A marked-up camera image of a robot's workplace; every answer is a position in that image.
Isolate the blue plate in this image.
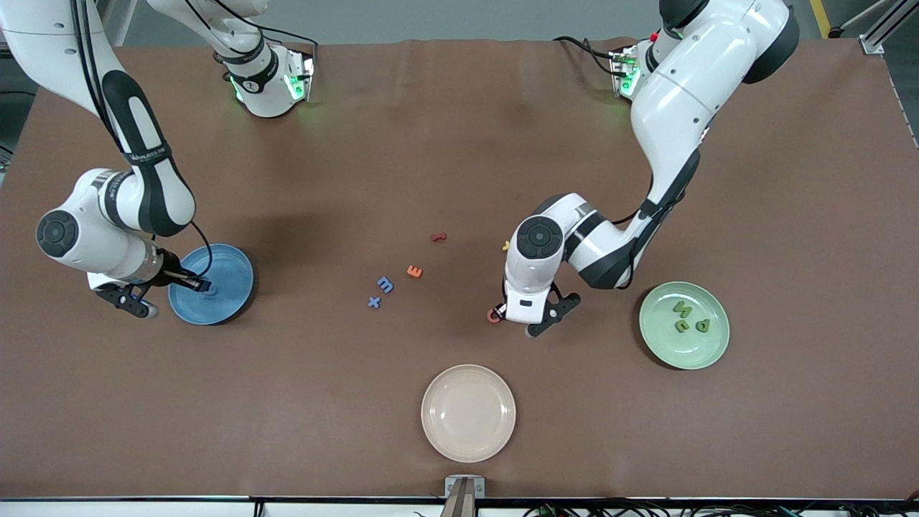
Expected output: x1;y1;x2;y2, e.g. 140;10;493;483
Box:
167;243;255;326

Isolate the cream plate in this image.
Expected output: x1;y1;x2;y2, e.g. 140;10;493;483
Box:
420;364;517;464

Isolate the brown table mat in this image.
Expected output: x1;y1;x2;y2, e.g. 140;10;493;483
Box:
0;36;919;501

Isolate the light green plate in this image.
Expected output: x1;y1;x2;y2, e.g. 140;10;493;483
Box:
638;281;731;371

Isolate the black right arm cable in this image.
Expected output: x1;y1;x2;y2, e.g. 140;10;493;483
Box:
68;0;215;281

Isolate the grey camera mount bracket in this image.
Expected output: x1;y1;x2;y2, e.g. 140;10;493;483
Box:
444;475;486;517

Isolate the aluminium frame post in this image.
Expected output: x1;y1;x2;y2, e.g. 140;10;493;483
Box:
858;0;919;57

